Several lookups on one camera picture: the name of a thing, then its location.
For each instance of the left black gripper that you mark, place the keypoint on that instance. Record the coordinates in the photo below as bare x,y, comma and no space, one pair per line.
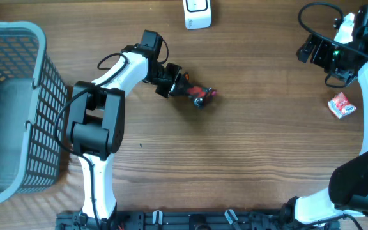
165,91

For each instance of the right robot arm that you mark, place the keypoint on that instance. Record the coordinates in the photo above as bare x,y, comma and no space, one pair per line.
344,57

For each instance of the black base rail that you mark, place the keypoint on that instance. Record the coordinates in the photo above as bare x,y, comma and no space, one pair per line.
229,219

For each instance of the grey plastic basket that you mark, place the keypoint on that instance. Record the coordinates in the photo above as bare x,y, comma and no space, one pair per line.
32,94

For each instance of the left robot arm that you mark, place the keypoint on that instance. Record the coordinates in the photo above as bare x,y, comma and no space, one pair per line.
96,122

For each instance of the red snack packet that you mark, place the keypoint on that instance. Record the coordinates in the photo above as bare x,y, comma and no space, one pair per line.
340,106

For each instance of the white barcode scanner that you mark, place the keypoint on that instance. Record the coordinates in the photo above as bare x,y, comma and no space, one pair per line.
197,14

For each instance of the black hex wrench packet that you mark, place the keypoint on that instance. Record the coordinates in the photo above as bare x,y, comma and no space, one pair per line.
199,95

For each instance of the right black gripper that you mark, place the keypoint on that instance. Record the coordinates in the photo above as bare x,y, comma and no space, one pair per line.
322,46

